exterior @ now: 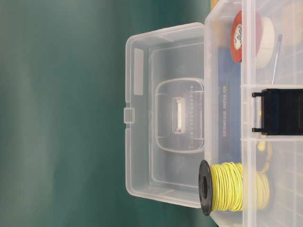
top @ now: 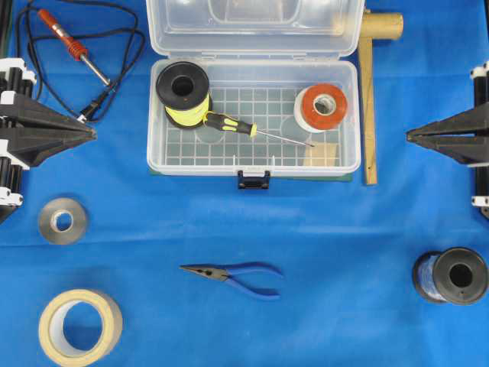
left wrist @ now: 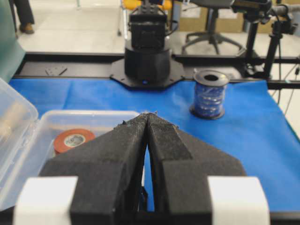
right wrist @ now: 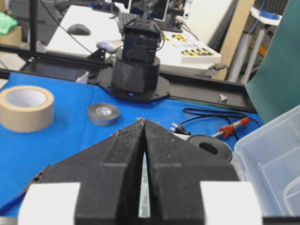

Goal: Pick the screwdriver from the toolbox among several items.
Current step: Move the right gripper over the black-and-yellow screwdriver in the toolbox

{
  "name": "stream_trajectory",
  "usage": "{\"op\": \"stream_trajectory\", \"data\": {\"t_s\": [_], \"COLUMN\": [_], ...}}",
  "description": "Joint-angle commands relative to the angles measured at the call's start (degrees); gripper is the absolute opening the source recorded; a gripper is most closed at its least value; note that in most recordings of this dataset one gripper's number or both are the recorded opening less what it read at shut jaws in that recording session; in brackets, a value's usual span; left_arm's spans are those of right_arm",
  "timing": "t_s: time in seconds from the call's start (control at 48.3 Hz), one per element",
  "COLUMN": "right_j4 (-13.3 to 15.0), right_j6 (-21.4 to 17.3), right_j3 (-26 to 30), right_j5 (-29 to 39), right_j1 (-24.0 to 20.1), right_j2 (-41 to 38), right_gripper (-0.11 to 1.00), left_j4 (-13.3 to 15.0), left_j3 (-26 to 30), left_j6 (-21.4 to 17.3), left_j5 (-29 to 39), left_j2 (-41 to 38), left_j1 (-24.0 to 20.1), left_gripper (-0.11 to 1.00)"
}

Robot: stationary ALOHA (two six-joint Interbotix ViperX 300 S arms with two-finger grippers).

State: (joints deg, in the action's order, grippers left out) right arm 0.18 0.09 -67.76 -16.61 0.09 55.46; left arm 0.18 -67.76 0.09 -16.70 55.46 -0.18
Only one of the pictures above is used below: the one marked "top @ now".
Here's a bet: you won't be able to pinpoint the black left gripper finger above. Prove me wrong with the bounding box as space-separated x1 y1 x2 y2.
1 134 96 169
1 91 96 138

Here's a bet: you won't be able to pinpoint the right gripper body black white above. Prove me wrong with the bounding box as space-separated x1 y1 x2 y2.
469 60 489 219

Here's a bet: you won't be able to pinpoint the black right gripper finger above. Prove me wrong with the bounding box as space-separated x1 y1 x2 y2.
406 136 488 165
406 105 488 137

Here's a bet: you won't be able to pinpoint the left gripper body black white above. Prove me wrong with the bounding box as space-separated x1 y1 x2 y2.
1 57 37 222

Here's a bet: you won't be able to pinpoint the yellow black screwdriver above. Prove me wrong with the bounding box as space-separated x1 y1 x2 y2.
203 111 313 148

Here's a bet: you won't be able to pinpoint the clear plastic toolbox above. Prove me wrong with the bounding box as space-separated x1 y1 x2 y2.
147 1 364 179

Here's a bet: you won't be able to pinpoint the red soldering iron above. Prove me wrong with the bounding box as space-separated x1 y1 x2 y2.
37 9 111 86

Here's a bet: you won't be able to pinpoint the grey tape roll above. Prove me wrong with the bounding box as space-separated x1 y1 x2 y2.
38 197 88 245

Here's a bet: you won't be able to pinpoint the wooden mallet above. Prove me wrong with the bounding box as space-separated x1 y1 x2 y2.
358 9 404 186

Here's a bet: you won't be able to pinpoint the red tape roll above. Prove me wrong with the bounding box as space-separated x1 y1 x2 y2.
293 83 348 133

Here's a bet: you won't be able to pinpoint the beige masking tape roll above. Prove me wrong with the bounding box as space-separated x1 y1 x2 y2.
38 289 123 366

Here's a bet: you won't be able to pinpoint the blue table cloth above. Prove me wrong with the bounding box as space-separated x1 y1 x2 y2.
1 1 488 366

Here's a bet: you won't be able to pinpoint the blue needle-nose pliers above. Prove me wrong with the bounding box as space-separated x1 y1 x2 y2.
179 261 284 300

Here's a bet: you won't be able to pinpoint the blue wire spool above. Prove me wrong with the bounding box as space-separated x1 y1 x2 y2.
412 247 488 306

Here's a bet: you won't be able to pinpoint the black power cable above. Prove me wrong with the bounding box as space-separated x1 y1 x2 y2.
15 0 140 122

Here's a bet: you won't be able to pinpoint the yellow wire spool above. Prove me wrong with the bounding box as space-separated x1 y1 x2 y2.
156 61 212 129

